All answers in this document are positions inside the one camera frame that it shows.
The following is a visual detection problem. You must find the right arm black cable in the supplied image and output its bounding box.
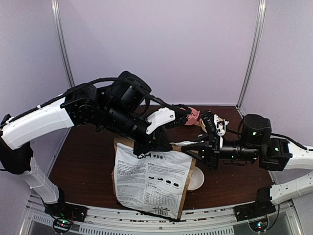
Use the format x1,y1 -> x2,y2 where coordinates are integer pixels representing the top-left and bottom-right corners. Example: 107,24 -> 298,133
271,133 -> 313,151

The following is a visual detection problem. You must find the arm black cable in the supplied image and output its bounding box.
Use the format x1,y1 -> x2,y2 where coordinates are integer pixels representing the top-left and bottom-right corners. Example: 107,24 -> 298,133
271,133 -> 313,151
36,77 -> 186,116

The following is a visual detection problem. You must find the right aluminium corner post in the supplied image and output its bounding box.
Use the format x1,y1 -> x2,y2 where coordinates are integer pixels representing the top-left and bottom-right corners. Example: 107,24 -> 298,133
236,0 -> 267,110

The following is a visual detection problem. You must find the aluminium corner post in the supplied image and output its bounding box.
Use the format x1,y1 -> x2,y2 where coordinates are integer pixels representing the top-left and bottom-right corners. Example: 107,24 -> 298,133
236,0 -> 267,110
51,0 -> 75,88

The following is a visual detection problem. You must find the front aluminium frame rail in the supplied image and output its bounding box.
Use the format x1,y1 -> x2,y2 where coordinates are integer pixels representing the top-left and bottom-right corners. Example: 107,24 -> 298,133
24,188 -> 301,235

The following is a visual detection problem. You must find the dog food bag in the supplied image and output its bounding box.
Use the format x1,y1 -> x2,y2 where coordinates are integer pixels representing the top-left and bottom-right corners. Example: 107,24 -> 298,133
112,137 -> 196,220

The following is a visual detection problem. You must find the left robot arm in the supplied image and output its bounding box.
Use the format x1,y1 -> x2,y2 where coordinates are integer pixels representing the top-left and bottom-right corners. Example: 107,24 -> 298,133
0,71 -> 172,217

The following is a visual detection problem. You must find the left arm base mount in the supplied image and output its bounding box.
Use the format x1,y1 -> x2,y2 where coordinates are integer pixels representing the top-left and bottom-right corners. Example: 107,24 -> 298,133
41,188 -> 87,235

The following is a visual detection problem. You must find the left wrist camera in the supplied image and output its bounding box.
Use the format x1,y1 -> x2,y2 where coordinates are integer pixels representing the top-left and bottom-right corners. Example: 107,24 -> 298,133
146,106 -> 191,135

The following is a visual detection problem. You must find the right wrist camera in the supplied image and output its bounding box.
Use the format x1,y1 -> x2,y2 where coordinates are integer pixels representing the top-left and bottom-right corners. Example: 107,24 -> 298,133
201,110 -> 229,148

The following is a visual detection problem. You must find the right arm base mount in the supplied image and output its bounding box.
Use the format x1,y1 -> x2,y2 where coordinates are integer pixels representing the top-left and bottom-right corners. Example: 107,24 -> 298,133
233,186 -> 276,234

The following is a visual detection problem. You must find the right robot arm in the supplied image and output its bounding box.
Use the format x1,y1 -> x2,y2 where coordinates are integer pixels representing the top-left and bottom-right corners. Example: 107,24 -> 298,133
181,111 -> 313,171

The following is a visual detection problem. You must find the white ceramic bowl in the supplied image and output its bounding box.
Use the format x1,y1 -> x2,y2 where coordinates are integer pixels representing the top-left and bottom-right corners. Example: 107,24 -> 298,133
187,166 -> 205,191

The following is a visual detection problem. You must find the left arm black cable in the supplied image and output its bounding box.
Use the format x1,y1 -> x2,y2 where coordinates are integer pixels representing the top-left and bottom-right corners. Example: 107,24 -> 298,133
36,77 -> 186,116

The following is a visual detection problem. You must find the left aluminium corner post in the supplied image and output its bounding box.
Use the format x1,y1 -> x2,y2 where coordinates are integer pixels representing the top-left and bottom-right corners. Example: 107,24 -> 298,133
51,0 -> 75,88

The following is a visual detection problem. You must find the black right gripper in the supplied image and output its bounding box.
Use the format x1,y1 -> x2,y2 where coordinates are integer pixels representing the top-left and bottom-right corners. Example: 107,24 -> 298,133
181,133 -> 260,171

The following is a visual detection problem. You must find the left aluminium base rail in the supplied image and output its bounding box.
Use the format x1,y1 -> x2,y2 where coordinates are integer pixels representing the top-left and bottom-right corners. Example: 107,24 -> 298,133
46,129 -> 70,176

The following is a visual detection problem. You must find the pink pet bowl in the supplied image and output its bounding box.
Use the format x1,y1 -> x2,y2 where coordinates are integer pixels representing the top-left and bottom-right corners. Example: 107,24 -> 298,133
185,107 -> 201,126

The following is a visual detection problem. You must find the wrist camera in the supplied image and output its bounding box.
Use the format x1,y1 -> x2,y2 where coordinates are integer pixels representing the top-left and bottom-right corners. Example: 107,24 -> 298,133
201,110 -> 229,148
146,106 -> 191,135

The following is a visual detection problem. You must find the cream pet bowl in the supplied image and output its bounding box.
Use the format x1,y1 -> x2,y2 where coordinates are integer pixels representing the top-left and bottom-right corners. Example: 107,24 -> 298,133
200,117 -> 229,135

